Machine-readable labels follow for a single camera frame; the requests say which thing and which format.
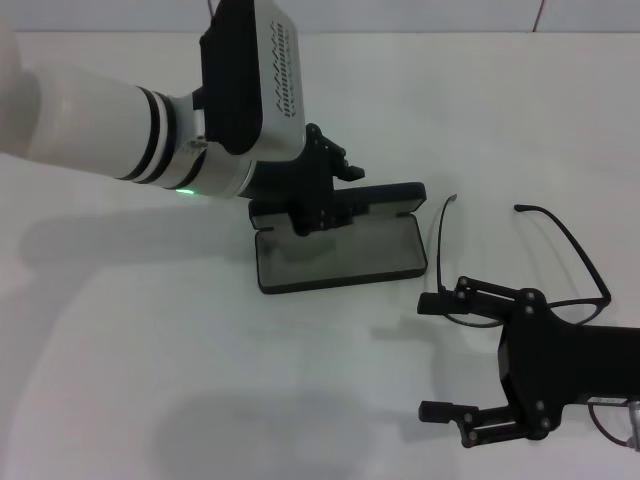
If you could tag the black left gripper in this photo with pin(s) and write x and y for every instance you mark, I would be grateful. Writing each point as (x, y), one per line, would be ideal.
(305, 190)

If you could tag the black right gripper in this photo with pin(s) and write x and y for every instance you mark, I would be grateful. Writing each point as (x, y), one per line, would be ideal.
(560, 365)

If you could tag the black glasses case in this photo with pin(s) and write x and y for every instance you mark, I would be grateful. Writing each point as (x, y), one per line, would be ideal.
(350, 260)

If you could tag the black frame glasses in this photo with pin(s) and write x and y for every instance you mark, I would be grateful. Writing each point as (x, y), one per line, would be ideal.
(575, 247)

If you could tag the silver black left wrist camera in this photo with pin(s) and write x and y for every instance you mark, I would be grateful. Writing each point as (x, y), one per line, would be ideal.
(270, 65)

